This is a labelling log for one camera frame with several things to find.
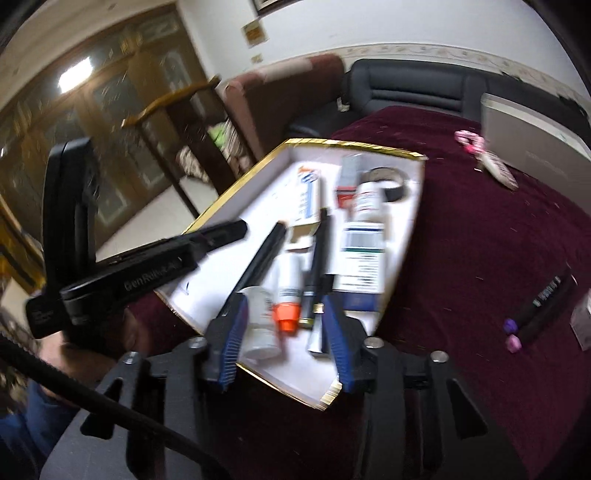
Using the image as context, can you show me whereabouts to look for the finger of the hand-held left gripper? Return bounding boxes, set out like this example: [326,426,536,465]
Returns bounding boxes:
[185,220,247,259]

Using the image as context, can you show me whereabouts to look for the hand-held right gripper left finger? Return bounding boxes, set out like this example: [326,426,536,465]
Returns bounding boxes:
[81,293,250,480]

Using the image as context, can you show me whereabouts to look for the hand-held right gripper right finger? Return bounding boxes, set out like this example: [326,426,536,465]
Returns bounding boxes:
[323,295,527,480]

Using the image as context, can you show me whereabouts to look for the dark pen gold tip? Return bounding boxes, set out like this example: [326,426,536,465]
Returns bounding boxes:
[308,274,336,357]

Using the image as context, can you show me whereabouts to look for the small white bottle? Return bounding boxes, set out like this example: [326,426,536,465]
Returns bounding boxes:
[240,286,283,361]

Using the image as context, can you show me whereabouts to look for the white tube orange cap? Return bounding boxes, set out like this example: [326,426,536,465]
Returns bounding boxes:
[272,254,304,336]

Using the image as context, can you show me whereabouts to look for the gold-edged white tray box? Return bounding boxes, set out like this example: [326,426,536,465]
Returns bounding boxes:
[154,137,428,411]

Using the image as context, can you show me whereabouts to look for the small beige box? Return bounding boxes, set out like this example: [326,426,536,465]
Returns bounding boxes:
[286,222,321,252]

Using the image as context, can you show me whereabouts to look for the white barcode medicine box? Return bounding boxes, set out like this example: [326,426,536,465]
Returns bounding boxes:
[331,222,387,295]

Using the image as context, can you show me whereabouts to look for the black pen gold ends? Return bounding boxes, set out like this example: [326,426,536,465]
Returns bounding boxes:
[302,208,332,326]

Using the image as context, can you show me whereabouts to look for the white blue carton box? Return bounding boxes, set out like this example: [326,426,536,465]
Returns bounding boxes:
[295,164,324,223]

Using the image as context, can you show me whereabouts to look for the person's left hand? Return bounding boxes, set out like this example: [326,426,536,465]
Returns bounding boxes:
[42,310,138,384]

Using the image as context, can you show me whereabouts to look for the green cloth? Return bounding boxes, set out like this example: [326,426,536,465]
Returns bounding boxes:
[208,124,232,151]

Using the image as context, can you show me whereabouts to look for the wooden chair gold trim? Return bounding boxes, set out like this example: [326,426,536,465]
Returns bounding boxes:
[121,75,222,217]

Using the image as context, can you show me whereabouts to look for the brown upholstered chair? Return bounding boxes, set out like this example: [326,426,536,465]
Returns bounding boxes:
[222,53,345,171]

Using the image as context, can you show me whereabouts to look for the tape roll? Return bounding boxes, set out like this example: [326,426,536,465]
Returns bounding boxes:
[365,167,411,204]

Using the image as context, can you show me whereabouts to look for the wooden glass-door cabinet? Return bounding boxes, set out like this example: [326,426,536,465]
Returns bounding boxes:
[0,9,208,296]

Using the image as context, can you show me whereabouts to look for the purple-capped marker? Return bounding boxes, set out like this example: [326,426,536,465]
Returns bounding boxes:
[503,265,573,335]

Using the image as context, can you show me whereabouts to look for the pink-capped marker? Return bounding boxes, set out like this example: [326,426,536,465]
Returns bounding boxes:
[505,277,579,354]

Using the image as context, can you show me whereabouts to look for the framed painting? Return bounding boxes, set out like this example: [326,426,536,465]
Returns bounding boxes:
[252,0,289,17]

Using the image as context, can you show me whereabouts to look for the pink scissors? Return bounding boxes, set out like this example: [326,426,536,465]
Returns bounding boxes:
[455,130,519,191]

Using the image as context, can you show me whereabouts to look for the black leather sofa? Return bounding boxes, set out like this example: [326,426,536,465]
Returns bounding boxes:
[286,58,591,139]

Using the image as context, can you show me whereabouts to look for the large grey box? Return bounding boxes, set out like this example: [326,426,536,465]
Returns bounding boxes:
[480,92,591,174]

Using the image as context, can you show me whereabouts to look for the black cable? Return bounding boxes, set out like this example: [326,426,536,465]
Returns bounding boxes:
[0,337,232,480]

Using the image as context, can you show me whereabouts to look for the small yellow wall frame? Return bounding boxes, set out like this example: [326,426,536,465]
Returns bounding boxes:
[242,19,269,48]

